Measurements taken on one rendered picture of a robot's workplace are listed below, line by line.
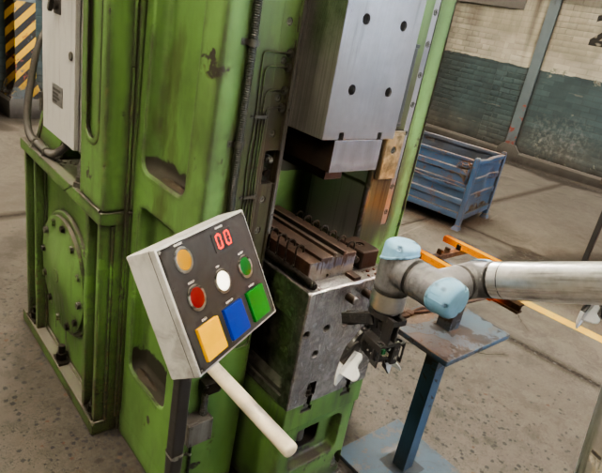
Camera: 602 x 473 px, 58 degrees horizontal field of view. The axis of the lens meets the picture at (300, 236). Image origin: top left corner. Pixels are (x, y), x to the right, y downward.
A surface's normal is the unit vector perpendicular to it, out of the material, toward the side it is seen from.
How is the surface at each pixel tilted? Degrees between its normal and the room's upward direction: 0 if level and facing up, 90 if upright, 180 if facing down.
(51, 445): 0
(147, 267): 90
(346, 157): 90
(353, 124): 90
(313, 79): 90
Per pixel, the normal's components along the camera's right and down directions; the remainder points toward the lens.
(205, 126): -0.76, 0.11
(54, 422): 0.17, -0.91
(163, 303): -0.42, 0.28
